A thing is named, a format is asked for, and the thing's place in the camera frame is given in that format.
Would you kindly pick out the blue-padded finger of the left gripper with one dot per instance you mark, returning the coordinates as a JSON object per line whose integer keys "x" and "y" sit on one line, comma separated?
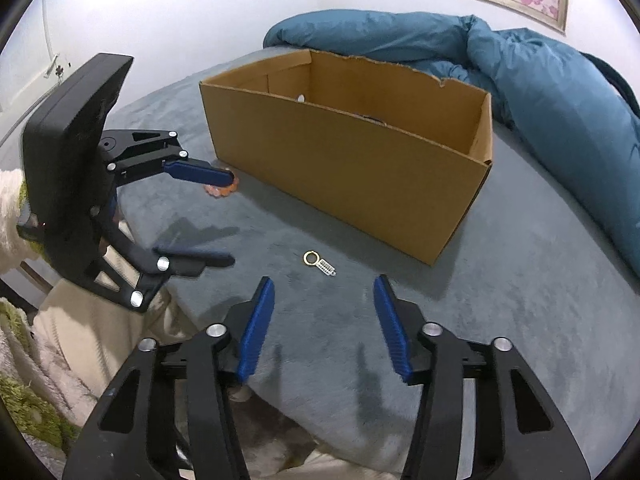
{"x": 198, "y": 172}

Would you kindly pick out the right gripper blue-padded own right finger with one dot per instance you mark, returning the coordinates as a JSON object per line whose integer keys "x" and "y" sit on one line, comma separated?
{"x": 519, "y": 431}

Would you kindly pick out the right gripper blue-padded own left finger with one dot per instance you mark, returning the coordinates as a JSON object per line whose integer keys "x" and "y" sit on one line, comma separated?
{"x": 168, "y": 405}

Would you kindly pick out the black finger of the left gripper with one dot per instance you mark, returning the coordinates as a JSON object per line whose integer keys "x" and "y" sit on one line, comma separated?
{"x": 188, "y": 261}

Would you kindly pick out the gold hoop rhinestone earring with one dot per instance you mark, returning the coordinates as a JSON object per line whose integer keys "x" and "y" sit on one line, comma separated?
{"x": 312, "y": 258}

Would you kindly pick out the purple smart watch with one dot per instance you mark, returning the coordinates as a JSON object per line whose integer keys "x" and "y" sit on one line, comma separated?
{"x": 373, "y": 119}

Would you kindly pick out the white shoe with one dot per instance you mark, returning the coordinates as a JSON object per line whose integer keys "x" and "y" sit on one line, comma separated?
{"x": 239, "y": 394}

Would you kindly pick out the grey bed sheet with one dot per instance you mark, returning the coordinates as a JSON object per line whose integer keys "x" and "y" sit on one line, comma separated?
{"x": 527, "y": 263}

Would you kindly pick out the brown cardboard box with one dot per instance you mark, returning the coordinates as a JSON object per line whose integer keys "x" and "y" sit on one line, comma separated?
{"x": 294, "y": 121}

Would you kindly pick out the blue duvet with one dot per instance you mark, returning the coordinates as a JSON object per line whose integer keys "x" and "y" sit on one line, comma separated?
{"x": 552, "y": 96}

